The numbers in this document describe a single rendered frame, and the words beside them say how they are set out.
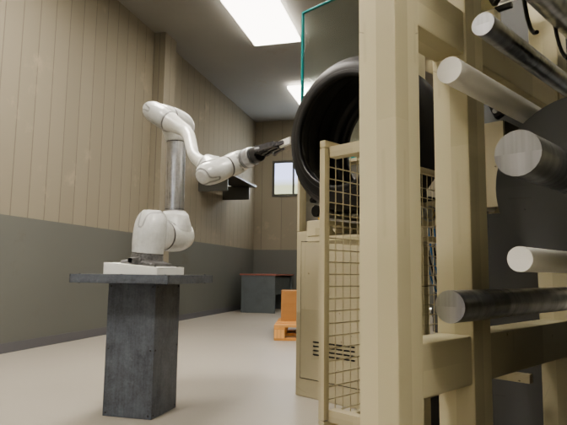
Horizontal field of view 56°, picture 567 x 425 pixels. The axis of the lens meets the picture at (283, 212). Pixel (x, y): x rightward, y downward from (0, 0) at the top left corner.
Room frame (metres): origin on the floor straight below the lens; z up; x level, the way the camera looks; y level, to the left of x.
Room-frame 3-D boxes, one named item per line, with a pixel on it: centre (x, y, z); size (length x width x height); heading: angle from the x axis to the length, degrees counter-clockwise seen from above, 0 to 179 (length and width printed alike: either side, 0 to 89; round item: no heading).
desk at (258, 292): (9.55, 0.26, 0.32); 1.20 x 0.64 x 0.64; 165
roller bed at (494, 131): (1.92, -0.77, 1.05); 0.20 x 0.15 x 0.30; 135
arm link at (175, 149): (2.84, 0.57, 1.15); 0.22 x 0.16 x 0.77; 155
